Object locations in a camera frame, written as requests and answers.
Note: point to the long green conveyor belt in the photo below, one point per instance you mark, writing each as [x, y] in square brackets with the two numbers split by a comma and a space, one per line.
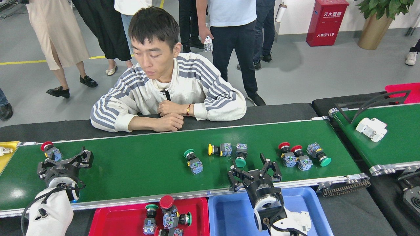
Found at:
[147, 167]

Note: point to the black guide frame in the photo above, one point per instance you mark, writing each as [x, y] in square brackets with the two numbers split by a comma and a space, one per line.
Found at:
[370, 101]

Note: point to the seated person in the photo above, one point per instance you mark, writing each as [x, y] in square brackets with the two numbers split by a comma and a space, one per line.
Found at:
[197, 88]

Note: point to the short green conveyor belt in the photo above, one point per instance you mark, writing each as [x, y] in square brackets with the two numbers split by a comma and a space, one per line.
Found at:
[393, 144]

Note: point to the person's right hand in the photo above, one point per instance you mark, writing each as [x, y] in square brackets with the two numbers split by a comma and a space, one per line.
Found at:
[170, 123]

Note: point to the large green mushroom switch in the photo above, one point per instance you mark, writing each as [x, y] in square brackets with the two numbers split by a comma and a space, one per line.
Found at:
[240, 162]

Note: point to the blue plastic tray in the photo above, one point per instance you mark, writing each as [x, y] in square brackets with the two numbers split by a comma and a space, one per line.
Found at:
[229, 216]

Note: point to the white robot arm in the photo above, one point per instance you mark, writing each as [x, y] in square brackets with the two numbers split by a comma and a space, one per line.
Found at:
[279, 227]
[52, 209]

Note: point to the standing person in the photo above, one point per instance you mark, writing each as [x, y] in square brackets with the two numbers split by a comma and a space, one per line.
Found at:
[105, 29]
[6, 111]
[190, 19]
[411, 57]
[131, 6]
[265, 26]
[233, 49]
[55, 36]

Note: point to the red push button switch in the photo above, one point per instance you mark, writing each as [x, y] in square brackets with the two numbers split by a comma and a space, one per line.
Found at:
[304, 163]
[177, 232]
[289, 160]
[54, 153]

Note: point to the yellow plastic tray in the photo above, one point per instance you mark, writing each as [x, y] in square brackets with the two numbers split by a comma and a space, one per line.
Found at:
[6, 160]

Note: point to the white light bulb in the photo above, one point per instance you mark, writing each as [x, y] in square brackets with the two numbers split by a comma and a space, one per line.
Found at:
[5, 151]

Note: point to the red fire extinguisher box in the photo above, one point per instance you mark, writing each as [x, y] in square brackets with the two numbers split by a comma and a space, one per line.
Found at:
[326, 26]

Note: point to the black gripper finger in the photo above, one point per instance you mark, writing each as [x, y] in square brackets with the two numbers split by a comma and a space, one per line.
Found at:
[82, 160]
[238, 180]
[272, 172]
[46, 167]

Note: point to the white circuit breaker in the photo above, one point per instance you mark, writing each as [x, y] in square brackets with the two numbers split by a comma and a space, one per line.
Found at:
[372, 129]
[303, 223]

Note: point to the yellow push button switch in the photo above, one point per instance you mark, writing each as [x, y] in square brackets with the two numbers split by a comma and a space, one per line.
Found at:
[225, 149]

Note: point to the clear water bottle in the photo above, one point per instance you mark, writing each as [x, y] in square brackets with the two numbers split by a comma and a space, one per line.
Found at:
[208, 44]

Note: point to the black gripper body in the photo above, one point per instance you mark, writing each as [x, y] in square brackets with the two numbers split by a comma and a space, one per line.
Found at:
[62, 173]
[262, 188]

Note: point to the person's left hand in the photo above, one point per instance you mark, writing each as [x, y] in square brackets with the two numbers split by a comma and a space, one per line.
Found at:
[172, 108]

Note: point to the large red mushroom switch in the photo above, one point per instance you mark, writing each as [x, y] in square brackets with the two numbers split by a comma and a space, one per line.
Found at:
[166, 201]

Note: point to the potted green plant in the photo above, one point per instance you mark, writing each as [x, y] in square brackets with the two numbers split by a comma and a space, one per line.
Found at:
[374, 32]

